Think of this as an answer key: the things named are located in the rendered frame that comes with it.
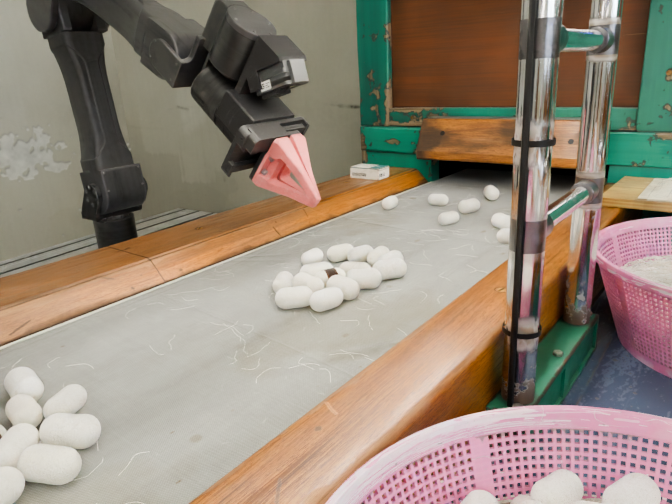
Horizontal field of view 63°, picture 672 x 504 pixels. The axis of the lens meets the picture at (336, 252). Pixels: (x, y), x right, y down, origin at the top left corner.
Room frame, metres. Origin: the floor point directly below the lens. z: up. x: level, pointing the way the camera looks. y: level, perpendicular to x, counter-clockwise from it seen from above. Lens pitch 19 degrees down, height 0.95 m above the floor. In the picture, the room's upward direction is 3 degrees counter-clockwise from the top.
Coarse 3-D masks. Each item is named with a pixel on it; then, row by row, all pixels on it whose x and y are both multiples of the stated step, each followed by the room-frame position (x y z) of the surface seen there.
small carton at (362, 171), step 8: (352, 168) 0.95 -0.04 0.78; (360, 168) 0.94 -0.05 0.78; (368, 168) 0.93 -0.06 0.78; (376, 168) 0.93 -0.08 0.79; (384, 168) 0.94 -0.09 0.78; (352, 176) 0.96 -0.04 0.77; (360, 176) 0.94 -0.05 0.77; (368, 176) 0.93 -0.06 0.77; (376, 176) 0.92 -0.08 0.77; (384, 176) 0.94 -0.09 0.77
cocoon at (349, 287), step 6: (336, 276) 0.49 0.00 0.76; (342, 276) 0.49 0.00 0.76; (330, 282) 0.49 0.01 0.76; (336, 282) 0.48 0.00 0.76; (342, 282) 0.48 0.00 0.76; (348, 282) 0.47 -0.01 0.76; (354, 282) 0.48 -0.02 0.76; (342, 288) 0.47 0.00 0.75; (348, 288) 0.47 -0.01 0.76; (354, 288) 0.47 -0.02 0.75; (348, 294) 0.47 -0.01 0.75; (354, 294) 0.47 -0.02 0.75
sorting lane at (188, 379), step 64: (448, 192) 0.91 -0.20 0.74; (256, 256) 0.62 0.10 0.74; (448, 256) 0.59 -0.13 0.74; (128, 320) 0.46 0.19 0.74; (192, 320) 0.45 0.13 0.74; (256, 320) 0.44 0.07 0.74; (320, 320) 0.44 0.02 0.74; (384, 320) 0.43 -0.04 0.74; (0, 384) 0.36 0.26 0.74; (64, 384) 0.35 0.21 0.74; (128, 384) 0.35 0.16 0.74; (192, 384) 0.34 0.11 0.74; (256, 384) 0.34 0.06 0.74; (320, 384) 0.33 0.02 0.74; (128, 448) 0.27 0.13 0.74; (192, 448) 0.27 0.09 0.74; (256, 448) 0.27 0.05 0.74
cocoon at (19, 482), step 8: (0, 472) 0.23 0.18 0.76; (8, 472) 0.24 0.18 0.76; (16, 472) 0.24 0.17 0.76; (0, 480) 0.23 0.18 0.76; (8, 480) 0.23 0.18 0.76; (16, 480) 0.23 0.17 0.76; (24, 480) 0.24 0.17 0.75; (0, 488) 0.23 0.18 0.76; (8, 488) 0.23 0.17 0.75; (16, 488) 0.23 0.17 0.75; (0, 496) 0.23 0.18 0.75; (8, 496) 0.23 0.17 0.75; (16, 496) 0.23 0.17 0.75
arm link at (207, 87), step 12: (204, 72) 0.66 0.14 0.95; (216, 72) 0.66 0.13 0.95; (192, 84) 0.66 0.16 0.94; (204, 84) 0.65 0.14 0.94; (216, 84) 0.65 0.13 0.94; (228, 84) 0.65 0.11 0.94; (192, 96) 0.67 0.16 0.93; (204, 96) 0.65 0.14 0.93; (216, 96) 0.64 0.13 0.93; (204, 108) 0.66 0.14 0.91; (216, 108) 0.64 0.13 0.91
